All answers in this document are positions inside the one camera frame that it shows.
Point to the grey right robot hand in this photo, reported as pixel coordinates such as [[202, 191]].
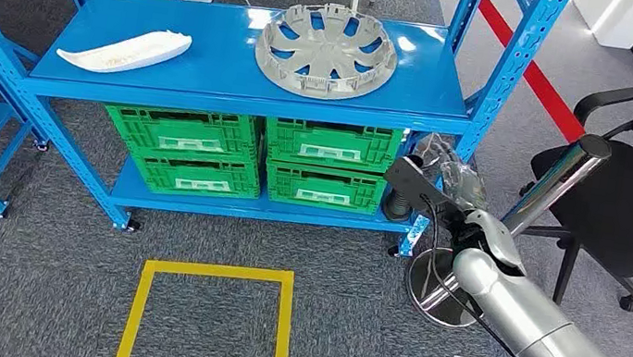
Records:
[[463, 188]]

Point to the grey wheel hubcap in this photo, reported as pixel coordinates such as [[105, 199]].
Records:
[[323, 79]]

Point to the white plastic trim part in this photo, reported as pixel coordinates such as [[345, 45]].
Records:
[[123, 54]]

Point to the black ribbed tube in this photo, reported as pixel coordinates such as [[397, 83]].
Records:
[[396, 204]]

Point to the green plastic crate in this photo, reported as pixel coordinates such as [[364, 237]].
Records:
[[199, 179], [324, 187], [330, 145], [187, 131]]

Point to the black office chair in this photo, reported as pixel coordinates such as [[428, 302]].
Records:
[[629, 202]]

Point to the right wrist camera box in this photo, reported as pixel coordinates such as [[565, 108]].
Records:
[[412, 181]]

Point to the chrome stanchion post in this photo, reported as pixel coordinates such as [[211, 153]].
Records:
[[565, 169]]

